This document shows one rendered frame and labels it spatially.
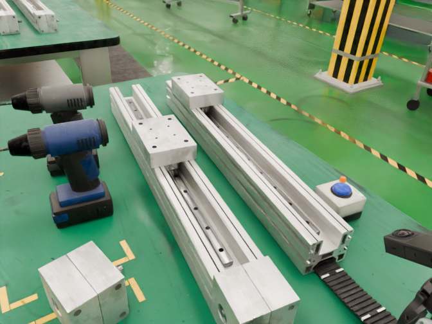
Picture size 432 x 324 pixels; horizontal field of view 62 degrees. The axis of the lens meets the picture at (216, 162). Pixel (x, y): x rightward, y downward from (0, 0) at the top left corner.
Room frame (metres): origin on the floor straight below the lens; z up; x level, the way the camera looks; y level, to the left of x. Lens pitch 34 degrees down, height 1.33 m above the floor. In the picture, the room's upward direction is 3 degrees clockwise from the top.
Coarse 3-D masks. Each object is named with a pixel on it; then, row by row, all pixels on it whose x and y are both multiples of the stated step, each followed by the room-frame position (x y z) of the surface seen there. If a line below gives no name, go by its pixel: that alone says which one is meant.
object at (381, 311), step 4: (380, 308) 0.38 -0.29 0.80; (384, 308) 0.38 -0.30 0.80; (372, 312) 0.37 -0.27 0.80; (376, 312) 0.37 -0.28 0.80; (380, 312) 0.37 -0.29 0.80; (384, 312) 0.37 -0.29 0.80; (388, 312) 0.37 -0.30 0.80; (364, 316) 0.36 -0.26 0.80; (368, 316) 0.36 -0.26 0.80; (372, 316) 0.36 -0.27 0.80; (376, 316) 0.36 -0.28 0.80; (380, 316) 0.36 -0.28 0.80; (384, 316) 0.36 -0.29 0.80; (388, 316) 0.36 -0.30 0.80; (364, 320) 0.35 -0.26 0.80; (368, 320) 0.35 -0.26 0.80; (372, 320) 0.35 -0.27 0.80; (376, 320) 0.35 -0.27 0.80; (380, 320) 0.35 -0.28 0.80
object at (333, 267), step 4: (324, 264) 0.48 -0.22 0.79; (328, 264) 0.47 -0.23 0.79; (332, 264) 0.48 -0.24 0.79; (336, 264) 0.48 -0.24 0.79; (316, 268) 0.46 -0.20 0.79; (320, 268) 0.46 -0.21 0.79; (324, 268) 0.47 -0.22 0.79; (328, 268) 0.47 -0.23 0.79; (332, 268) 0.47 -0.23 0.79; (336, 268) 0.47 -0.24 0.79; (316, 272) 0.46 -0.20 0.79; (320, 272) 0.45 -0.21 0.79; (324, 272) 0.46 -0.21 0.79; (328, 272) 0.46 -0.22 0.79
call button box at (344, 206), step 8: (328, 184) 0.66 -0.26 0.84; (320, 192) 0.64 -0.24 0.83; (328, 192) 0.63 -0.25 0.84; (352, 192) 0.64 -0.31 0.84; (328, 200) 0.62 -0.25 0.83; (336, 200) 0.61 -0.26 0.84; (344, 200) 0.61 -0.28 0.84; (352, 200) 0.61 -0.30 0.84; (360, 200) 0.62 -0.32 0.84; (336, 208) 0.59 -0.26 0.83; (344, 208) 0.59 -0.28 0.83; (352, 208) 0.61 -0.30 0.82; (360, 208) 0.62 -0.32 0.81; (344, 216) 0.60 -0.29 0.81; (352, 216) 0.61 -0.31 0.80; (360, 216) 0.62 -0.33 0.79
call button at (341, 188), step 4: (336, 184) 0.65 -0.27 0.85; (340, 184) 0.65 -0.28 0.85; (344, 184) 0.65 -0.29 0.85; (332, 188) 0.64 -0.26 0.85; (336, 188) 0.63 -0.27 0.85; (340, 188) 0.63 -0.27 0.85; (344, 188) 0.63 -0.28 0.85; (348, 188) 0.64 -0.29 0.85; (336, 192) 0.63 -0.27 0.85; (340, 192) 0.62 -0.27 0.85; (344, 192) 0.62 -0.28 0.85; (348, 192) 0.62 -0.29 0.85
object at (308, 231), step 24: (168, 96) 1.17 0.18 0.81; (192, 120) 0.95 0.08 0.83; (216, 120) 0.97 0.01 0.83; (216, 144) 0.81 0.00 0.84; (240, 144) 0.83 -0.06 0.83; (240, 168) 0.68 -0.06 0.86; (264, 168) 0.73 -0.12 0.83; (288, 168) 0.68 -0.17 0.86; (240, 192) 0.67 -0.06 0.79; (264, 192) 0.59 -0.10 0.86; (288, 192) 0.63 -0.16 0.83; (312, 192) 0.60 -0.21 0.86; (264, 216) 0.58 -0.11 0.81; (288, 216) 0.52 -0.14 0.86; (312, 216) 0.56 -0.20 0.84; (336, 216) 0.53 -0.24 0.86; (288, 240) 0.51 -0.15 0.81; (312, 240) 0.46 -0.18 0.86; (336, 240) 0.49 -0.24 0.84; (312, 264) 0.46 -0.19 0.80
